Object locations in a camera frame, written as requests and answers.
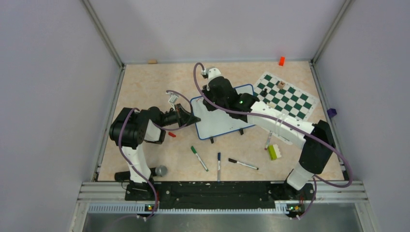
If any green white toy brick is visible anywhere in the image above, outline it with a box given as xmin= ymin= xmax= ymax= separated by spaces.
xmin=267 ymin=144 xmax=282 ymax=160

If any wooden cork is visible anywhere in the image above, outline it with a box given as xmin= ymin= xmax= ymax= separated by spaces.
xmin=147 ymin=59 xmax=158 ymax=64

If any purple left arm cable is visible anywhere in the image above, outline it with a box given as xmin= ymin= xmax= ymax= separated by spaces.
xmin=117 ymin=90 xmax=193 ymax=221

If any green white chess mat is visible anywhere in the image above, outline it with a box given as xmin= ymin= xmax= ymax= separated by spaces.
xmin=253 ymin=72 xmax=320 ymax=121

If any black microphone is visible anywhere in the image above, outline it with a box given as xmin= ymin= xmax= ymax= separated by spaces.
xmin=114 ymin=165 xmax=168 ymax=182

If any orange block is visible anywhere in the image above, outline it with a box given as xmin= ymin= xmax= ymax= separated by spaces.
xmin=278 ymin=56 xmax=286 ymax=67

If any black whiteboard marker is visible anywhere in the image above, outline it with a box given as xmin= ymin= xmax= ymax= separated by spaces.
xmin=228 ymin=158 xmax=259 ymax=170

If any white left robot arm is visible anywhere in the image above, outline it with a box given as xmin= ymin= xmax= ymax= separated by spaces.
xmin=109 ymin=103 xmax=201 ymax=200

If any blue framed whiteboard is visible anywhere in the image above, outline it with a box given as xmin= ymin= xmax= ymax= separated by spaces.
xmin=190 ymin=96 xmax=253 ymax=140

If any purple whiteboard marker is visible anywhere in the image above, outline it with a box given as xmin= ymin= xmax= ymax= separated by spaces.
xmin=264 ymin=131 xmax=273 ymax=150

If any blue whiteboard marker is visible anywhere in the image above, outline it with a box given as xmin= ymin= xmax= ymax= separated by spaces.
xmin=217 ymin=152 xmax=221 ymax=182

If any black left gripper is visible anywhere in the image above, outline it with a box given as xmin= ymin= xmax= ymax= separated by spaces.
xmin=159 ymin=103 xmax=201 ymax=128

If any green whiteboard marker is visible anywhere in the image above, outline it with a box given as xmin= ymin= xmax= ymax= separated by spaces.
xmin=190 ymin=146 xmax=209 ymax=172

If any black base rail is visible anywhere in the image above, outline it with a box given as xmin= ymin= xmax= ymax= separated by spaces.
xmin=125 ymin=181 xmax=314 ymax=210

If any purple object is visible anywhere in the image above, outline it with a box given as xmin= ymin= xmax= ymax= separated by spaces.
xmin=327 ymin=108 xmax=337 ymax=118

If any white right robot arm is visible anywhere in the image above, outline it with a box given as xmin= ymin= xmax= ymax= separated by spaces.
xmin=200 ymin=76 xmax=335 ymax=199

